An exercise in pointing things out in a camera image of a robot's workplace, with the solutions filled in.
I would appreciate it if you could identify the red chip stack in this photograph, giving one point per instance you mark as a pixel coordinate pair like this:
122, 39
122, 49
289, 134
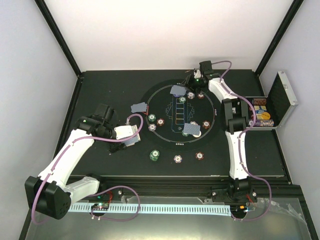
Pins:
199, 156

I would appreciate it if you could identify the yellow round button in case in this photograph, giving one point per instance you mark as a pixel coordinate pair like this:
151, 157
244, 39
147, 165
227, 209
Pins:
265, 115

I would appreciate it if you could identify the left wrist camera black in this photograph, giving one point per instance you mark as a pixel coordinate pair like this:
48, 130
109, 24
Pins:
104, 112

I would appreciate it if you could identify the round black poker mat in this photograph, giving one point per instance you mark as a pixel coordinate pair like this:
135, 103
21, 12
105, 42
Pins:
175, 114

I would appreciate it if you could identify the white slotted cable duct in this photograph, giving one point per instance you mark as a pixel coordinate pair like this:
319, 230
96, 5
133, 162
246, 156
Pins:
169, 209

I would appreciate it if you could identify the green chip stack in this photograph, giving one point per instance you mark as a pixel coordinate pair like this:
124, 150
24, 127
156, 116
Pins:
154, 155

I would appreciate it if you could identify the blue-backed playing card deck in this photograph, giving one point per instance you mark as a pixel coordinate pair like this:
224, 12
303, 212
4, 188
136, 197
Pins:
132, 141

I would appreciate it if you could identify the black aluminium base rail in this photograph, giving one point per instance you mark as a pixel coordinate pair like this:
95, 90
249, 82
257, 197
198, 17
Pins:
194, 186

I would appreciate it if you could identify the white dealer button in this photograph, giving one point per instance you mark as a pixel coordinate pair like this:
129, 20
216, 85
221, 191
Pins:
197, 135

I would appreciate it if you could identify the red chips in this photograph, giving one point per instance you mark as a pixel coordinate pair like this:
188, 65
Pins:
200, 96
206, 124
160, 122

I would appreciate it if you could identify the aluminium poker case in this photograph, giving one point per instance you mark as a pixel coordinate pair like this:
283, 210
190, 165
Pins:
281, 101

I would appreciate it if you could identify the dealt cards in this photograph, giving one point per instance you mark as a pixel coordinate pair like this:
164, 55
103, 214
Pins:
191, 129
139, 107
178, 90

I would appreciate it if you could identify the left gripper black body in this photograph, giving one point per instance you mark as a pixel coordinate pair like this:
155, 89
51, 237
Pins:
113, 147

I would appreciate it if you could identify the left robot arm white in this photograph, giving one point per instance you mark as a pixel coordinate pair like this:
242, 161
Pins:
49, 193

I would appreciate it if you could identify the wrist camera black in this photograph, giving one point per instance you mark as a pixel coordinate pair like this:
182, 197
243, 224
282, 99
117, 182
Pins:
104, 112
205, 67

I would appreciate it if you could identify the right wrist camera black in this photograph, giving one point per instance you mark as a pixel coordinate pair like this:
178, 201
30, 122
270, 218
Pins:
205, 67

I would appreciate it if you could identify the left controller circuit board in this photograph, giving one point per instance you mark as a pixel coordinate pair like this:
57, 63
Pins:
100, 206

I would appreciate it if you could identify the brown chips row in case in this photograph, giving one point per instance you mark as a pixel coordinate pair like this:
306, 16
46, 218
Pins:
259, 101

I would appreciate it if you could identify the green chips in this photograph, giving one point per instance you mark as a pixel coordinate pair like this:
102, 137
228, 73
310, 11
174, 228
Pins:
182, 99
152, 117
185, 134

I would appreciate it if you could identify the right controller circuit board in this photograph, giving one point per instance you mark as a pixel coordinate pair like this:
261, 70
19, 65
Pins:
237, 209

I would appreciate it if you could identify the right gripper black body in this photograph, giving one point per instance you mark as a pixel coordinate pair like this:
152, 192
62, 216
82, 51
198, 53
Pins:
196, 85

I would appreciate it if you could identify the red triangular all-in button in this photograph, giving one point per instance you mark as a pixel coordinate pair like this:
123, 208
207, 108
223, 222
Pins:
147, 111

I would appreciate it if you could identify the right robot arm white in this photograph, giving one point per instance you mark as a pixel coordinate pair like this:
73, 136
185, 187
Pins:
235, 119

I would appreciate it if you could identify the controller circuit board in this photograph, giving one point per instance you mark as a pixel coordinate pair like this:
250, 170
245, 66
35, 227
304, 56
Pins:
100, 206
237, 209

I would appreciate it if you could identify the boxed card deck in case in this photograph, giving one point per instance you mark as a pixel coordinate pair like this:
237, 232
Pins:
259, 110

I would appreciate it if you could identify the purple chips row in case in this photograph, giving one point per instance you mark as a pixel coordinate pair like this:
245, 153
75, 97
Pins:
262, 123

